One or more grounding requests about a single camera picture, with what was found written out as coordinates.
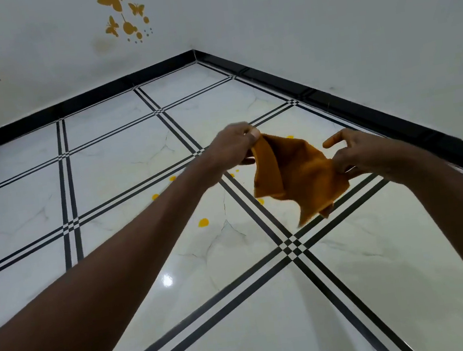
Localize person's left hand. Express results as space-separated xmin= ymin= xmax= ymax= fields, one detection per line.
xmin=199 ymin=119 xmax=267 ymax=185

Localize person's right hand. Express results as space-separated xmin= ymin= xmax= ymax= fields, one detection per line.
xmin=321 ymin=120 xmax=417 ymax=189

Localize orange cleaning cloth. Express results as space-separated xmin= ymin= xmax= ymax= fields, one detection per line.
xmin=246 ymin=123 xmax=355 ymax=233

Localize yellow spill drops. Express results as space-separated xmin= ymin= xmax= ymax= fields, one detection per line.
xmin=145 ymin=134 xmax=305 ymax=234

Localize black skirting board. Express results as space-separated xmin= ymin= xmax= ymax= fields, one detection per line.
xmin=0 ymin=14 xmax=463 ymax=251

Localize person's left forearm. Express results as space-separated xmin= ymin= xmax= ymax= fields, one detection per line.
xmin=0 ymin=157 xmax=247 ymax=351

